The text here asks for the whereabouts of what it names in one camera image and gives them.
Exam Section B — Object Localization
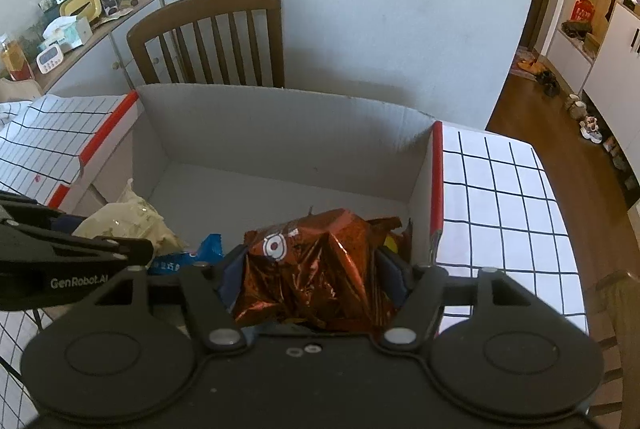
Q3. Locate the white storage cabinet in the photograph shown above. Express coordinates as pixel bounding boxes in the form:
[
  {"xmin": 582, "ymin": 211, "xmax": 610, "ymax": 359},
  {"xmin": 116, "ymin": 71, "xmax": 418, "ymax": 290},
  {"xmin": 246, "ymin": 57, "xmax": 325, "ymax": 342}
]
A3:
[{"xmin": 582, "ymin": 2, "xmax": 640, "ymax": 160}]

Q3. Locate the red cardboard box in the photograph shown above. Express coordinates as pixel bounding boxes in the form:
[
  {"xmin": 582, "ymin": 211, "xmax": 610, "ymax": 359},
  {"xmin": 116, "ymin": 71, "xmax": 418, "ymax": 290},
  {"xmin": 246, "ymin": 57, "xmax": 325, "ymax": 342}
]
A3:
[{"xmin": 47, "ymin": 83, "xmax": 446, "ymax": 325}]

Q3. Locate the white tissue pack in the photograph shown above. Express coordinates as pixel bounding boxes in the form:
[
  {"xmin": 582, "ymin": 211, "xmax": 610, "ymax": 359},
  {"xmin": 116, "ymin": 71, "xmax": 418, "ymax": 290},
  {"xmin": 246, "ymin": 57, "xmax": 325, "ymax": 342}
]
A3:
[{"xmin": 42, "ymin": 16, "xmax": 93, "ymax": 50}]

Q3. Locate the wooden side cabinet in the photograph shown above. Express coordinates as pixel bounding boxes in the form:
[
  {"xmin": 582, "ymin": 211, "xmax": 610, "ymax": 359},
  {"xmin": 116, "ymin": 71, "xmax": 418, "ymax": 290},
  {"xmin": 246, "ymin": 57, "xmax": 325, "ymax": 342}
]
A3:
[{"xmin": 0, "ymin": 0, "xmax": 166, "ymax": 102}]

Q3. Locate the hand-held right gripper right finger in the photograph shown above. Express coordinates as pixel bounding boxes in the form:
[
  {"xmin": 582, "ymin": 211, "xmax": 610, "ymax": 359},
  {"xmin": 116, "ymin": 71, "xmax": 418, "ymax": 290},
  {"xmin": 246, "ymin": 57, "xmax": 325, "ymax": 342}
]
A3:
[{"xmin": 377, "ymin": 246, "xmax": 551, "ymax": 352}]

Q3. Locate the white sneaker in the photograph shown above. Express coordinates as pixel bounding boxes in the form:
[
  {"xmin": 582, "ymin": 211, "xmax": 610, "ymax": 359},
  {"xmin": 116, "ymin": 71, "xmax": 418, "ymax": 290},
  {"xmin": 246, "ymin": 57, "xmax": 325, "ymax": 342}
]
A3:
[{"xmin": 580, "ymin": 116, "xmax": 606, "ymax": 142}]

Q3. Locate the white low cabinet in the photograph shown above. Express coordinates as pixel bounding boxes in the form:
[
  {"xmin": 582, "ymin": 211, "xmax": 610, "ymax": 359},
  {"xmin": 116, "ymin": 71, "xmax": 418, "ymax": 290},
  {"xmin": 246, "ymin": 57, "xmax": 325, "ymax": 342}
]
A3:
[{"xmin": 545, "ymin": 24, "xmax": 601, "ymax": 95}]

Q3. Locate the blue snack packet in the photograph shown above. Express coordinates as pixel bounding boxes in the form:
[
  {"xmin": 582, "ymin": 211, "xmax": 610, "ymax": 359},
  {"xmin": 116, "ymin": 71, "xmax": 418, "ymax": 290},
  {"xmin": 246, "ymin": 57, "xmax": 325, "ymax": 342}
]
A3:
[{"xmin": 147, "ymin": 233, "xmax": 223, "ymax": 277}]

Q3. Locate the white digital timer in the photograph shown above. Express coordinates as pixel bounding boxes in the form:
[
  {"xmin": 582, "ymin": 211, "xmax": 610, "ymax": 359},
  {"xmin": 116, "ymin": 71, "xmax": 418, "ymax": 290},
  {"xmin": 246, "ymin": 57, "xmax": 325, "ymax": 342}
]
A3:
[{"xmin": 36, "ymin": 46, "xmax": 63, "ymax": 72}]

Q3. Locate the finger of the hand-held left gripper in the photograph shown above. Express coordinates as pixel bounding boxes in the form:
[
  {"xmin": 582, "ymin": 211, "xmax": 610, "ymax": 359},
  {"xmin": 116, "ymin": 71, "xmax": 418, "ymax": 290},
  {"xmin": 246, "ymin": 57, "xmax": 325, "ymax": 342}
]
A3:
[
  {"xmin": 0, "ymin": 192, "xmax": 81, "ymax": 235},
  {"xmin": 0, "ymin": 221, "xmax": 154, "ymax": 266}
]

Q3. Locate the beige snack bag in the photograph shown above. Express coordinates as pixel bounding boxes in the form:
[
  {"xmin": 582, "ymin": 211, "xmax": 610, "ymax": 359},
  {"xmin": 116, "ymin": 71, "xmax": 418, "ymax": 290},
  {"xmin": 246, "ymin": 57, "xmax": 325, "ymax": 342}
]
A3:
[{"xmin": 72, "ymin": 179, "xmax": 188, "ymax": 267}]

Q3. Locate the yellow tissue box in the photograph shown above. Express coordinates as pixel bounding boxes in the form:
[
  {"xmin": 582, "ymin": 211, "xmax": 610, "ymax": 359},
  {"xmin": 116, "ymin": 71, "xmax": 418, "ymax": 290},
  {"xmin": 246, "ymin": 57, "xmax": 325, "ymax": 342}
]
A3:
[{"xmin": 59, "ymin": 0, "xmax": 103, "ymax": 20}]

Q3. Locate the orange drink bottle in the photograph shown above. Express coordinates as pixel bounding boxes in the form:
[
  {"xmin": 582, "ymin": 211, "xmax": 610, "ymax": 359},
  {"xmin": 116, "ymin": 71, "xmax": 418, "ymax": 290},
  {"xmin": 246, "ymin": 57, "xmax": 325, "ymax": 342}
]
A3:
[{"xmin": 0, "ymin": 34, "xmax": 35, "ymax": 82}]

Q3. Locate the brown foil snack bag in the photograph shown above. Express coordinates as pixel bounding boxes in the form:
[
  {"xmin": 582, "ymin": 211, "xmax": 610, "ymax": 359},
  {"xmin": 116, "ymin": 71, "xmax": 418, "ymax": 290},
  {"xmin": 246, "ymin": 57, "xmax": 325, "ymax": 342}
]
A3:
[{"xmin": 232, "ymin": 208, "xmax": 401, "ymax": 332}]

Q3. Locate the checkered tablecloth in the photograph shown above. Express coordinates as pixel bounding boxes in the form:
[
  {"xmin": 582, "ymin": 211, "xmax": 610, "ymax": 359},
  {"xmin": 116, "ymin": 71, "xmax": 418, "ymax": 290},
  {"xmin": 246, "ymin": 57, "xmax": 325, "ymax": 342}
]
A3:
[{"xmin": 0, "ymin": 94, "xmax": 591, "ymax": 429}]

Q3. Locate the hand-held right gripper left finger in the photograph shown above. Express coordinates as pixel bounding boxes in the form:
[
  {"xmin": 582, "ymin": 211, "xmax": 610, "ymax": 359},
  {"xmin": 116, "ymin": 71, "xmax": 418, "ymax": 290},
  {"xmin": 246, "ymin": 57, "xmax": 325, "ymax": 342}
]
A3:
[{"xmin": 70, "ymin": 245, "xmax": 251, "ymax": 352}]

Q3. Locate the black shoe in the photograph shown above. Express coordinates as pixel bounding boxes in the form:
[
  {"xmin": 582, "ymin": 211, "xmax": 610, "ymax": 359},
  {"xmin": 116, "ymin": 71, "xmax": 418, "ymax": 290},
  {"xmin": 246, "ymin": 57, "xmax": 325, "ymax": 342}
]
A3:
[{"xmin": 536, "ymin": 70, "xmax": 561, "ymax": 97}]

